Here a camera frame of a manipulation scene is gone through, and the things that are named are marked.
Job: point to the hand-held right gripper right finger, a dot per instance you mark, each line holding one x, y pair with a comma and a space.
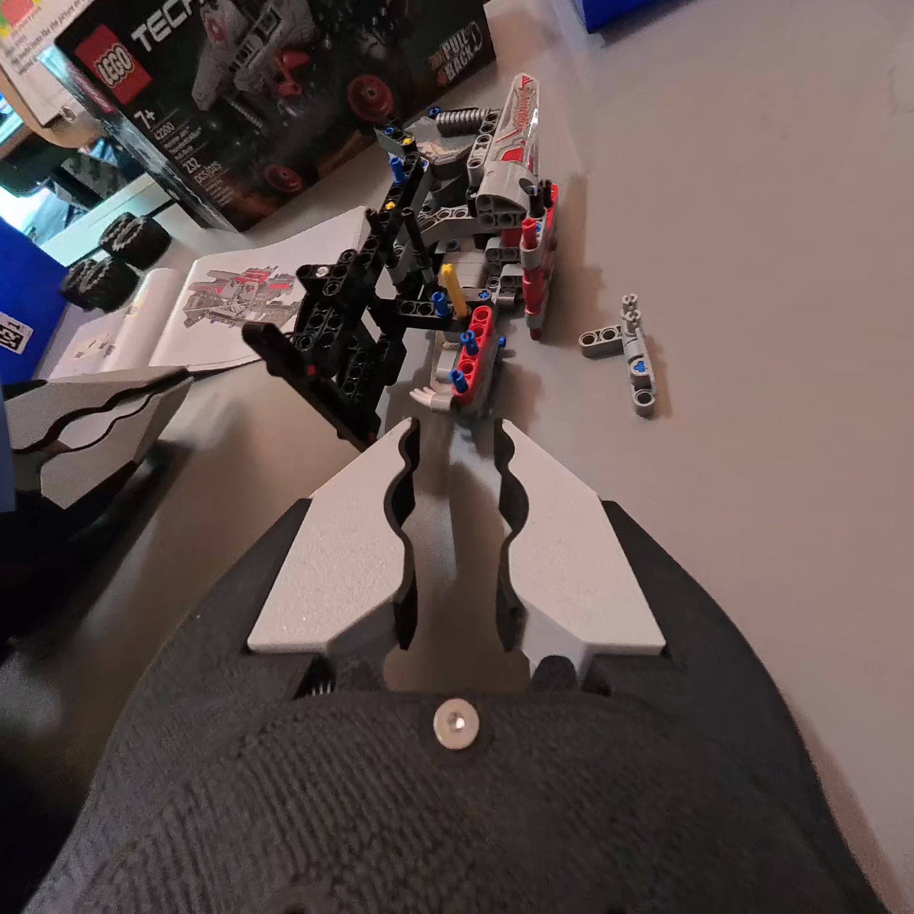
571, 571

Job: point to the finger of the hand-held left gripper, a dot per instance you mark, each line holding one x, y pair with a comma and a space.
107, 457
86, 400

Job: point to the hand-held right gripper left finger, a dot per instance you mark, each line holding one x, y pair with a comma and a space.
335, 557

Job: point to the toy brick vehicle model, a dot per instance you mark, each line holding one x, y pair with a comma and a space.
500, 185

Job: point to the grey desk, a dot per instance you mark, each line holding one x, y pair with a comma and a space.
750, 357

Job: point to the blue plastic container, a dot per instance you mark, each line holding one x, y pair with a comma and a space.
36, 278

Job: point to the open instruction booklet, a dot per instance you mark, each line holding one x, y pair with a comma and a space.
214, 321

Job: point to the small grey brick assembly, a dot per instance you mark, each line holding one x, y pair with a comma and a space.
638, 364

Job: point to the black woven-pattern object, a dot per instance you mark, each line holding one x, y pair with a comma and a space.
91, 180

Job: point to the cardboard box with white label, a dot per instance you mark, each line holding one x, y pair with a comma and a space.
28, 71

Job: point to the black toy set box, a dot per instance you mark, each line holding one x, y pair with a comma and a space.
214, 71

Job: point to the blue plastic bin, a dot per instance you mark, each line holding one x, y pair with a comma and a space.
642, 13

